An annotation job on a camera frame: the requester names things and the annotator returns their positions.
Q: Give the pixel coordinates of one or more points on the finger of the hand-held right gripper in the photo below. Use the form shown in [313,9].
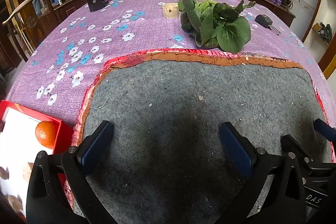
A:
[295,144]
[324,129]

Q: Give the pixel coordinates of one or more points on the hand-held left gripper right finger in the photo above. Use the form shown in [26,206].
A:
[236,150]

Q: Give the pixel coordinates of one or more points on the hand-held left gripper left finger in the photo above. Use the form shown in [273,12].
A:
[95,144]

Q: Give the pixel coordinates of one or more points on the orange tangerine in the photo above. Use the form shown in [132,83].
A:
[46,134]

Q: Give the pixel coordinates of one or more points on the red box white inside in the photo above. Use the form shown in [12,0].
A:
[18,129]

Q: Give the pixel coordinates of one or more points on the red date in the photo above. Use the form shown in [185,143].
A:
[4,173]

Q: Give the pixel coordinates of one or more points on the brown kiwi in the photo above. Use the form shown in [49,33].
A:
[15,203]

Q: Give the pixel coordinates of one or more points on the wooden block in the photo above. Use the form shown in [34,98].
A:
[170,11]

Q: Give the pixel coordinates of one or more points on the walnut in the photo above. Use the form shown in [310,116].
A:
[27,170]

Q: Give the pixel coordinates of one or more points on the grey felt mat red border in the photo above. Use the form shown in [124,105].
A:
[170,108]

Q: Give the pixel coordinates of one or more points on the shelf with tools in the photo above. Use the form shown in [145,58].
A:
[323,31]

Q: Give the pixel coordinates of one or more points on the purple floral tablecloth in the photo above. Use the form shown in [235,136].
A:
[147,37]

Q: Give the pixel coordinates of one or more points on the black car key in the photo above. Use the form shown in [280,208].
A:
[263,20]

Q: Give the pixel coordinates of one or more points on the green leafy bok choy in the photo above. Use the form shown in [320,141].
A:
[210,27]

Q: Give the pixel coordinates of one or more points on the wooden chair curved back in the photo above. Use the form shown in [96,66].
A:
[26,2]

